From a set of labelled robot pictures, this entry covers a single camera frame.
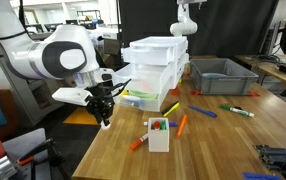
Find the black marker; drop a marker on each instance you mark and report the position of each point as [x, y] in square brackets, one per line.
[169, 107]

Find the blue flat card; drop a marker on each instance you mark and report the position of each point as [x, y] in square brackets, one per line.
[259, 176]

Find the white marker with blue cap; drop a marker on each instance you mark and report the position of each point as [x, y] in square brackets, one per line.
[172, 124]

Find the light wooden side desk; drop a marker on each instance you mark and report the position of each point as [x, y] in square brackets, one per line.
[269, 68]

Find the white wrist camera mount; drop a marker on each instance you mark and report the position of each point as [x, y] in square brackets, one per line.
[71, 96]

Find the red marker in holder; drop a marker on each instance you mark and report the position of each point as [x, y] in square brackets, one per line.
[156, 125]

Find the plain orange marker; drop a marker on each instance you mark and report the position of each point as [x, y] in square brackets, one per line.
[182, 125]

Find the grey metal cabinet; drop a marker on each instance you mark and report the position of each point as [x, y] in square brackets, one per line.
[33, 100]

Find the green object in drawer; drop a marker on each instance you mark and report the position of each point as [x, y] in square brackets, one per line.
[144, 95]

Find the yellow object in drawer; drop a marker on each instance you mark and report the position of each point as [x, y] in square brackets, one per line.
[125, 92]

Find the grey plastic crate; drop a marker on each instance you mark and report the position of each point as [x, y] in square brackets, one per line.
[224, 83]

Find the orange marker with white end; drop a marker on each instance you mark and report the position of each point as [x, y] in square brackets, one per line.
[138, 142]

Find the green and white marker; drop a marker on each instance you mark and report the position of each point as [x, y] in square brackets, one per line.
[237, 111]

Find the black tripod clamp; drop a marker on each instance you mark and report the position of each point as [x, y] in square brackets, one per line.
[43, 150]

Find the white object in drawer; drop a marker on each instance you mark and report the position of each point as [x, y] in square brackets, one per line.
[134, 98]

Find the yellow floor mat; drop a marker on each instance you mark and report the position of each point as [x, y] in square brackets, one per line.
[79, 118]

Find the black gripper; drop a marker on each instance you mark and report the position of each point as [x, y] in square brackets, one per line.
[99, 101]

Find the white plastic drawer unit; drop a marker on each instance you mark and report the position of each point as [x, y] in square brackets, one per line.
[156, 66]

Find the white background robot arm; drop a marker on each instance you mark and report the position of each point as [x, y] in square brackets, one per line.
[183, 26]

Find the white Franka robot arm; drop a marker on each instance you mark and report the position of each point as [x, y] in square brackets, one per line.
[49, 50]

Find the green marker in holder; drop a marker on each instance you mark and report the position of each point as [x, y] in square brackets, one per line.
[163, 125]

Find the white square pen holder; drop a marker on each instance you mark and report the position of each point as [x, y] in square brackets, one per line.
[159, 140]

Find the yellow marker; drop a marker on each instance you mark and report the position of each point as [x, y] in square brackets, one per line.
[172, 109]

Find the black metal device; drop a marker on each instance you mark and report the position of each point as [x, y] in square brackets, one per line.
[279, 157]

